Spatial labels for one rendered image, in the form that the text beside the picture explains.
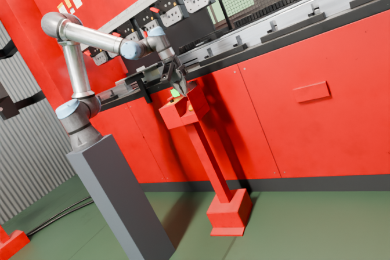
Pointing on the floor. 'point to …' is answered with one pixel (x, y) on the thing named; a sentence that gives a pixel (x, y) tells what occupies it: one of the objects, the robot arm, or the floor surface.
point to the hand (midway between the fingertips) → (184, 94)
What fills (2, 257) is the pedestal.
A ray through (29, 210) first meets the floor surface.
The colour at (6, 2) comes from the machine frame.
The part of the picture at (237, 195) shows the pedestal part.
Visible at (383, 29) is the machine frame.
